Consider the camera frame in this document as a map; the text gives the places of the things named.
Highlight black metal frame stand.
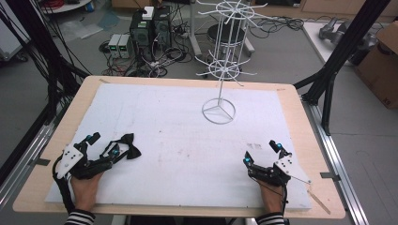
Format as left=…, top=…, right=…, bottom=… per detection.
left=293, top=0, right=392, bottom=137

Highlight person's striped sleeve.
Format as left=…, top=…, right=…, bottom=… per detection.
left=64, top=208, right=97, bottom=225
left=255, top=211, right=286, bottom=225

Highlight white wire display rack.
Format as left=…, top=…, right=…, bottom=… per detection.
left=194, top=0, right=269, bottom=126

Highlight person's left hand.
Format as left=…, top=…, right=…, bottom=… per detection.
left=69, top=171, right=104, bottom=213

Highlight grey table leg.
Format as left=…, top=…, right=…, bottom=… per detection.
left=187, top=0, right=205, bottom=60

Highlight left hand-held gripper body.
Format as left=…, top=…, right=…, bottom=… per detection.
left=55, top=142, right=114, bottom=181

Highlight white floor platform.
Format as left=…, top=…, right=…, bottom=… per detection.
left=301, top=20, right=387, bottom=68

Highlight grey power supply unit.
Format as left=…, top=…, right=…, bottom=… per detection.
left=107, top=33, right=122, bottom=59
left=118, top=34, right=134, bottom=59

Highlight tangle of floor cables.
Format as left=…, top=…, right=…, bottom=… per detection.
left=99, top=39, right=194, bottom=79

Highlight white box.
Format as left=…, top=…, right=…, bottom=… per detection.
left=141, top=6, right=156, bottom=22

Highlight black computer tower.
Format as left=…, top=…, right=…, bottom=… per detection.
left=129, top=11, right=155, bottom=61
left=152, top=5, right=173, bottom=52

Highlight black bow tie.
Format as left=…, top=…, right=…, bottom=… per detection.
left=108, top=132, right=143, bottom=160

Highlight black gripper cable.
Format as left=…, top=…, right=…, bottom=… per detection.
left=52, top=155, right=76, bottom=215
left=281, top=184, right=289, bottom=225

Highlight wooden table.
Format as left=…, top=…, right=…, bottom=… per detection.
left=12, top=75, right=347, bottom=220

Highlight thin wooden stick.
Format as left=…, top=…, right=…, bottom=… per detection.
left=307, top=188, right=332, bottom=216

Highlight black round stool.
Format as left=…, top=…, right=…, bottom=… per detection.
left=206, top=22, right=256, bottom=58

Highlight black floor cable bundle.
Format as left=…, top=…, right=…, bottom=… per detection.
left=249, top=14, right=305, bottom=40

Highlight person's right striped sleeve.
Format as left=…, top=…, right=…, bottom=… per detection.
left=255, top=211, right=286, bottom=225

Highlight cardboard box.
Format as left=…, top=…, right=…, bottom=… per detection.
left=354, top=20, right=398, bottom=110

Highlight person's left striped sleeve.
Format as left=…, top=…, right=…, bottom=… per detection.
left=64, top=208, right=97, bottom=225

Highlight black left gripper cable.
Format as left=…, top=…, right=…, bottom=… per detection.
left=52, top=155, right=76, bottom=215

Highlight black frame with cables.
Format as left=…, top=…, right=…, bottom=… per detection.
left=0, top=0, right=92, bottom=127

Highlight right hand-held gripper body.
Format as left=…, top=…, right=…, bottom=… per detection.
left=246, top=155, right=303, bottom=188

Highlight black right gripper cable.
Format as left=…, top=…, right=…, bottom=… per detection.
left=281, top=184, right=289, bottom=225

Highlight person's right hand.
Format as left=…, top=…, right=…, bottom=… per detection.
left=256, top=179, right=287, bottom=216

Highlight white foam mat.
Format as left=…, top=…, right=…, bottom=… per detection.
left=44, top=82, right=314, bottom=211

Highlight aluminium rail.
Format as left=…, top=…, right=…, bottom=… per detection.
left=300, top=96, right=371, bottom=225
left=0, top=105, right=70, bottom=211

